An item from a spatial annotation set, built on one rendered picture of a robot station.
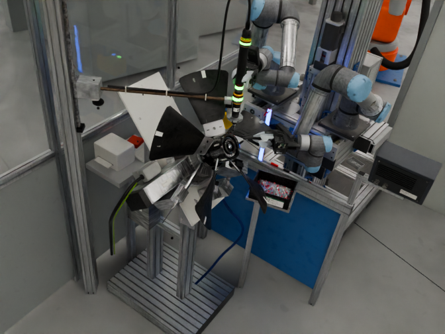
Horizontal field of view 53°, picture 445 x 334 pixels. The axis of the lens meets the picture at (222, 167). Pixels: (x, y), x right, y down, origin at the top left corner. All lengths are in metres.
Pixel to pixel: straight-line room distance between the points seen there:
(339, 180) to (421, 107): 0.79
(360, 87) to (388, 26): 3.71
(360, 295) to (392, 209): 0.97
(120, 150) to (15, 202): 0.54
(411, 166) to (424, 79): 1.52
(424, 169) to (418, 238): 1.64
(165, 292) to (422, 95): 2.26
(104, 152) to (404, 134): 2.33
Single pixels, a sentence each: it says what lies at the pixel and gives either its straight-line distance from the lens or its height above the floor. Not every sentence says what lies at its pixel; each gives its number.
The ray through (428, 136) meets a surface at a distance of 3.69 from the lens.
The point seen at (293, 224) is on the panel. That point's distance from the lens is 2.62.
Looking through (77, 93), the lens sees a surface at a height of 1.38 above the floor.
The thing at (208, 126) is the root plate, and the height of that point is 1.26.
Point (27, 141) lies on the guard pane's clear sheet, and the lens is 2.16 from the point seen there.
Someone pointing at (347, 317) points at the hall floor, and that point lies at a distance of 2.99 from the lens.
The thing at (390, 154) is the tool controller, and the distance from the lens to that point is 2.10.
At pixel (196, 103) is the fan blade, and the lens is 1.98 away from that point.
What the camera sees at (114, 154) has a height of 0.96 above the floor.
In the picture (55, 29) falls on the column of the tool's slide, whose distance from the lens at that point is 1.85.
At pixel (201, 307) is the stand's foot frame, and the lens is 2.73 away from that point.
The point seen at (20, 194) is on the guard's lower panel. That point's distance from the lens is 2.27.
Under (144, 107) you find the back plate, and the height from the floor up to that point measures 1.28.
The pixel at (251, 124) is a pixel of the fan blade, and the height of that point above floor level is 1.18.
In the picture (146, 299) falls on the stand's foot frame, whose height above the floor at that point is 0.07.
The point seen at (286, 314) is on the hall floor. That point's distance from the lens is 2.88.
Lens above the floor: 2.34
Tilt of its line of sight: 38 degrees down
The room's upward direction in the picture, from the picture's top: 7 degrees clockwise
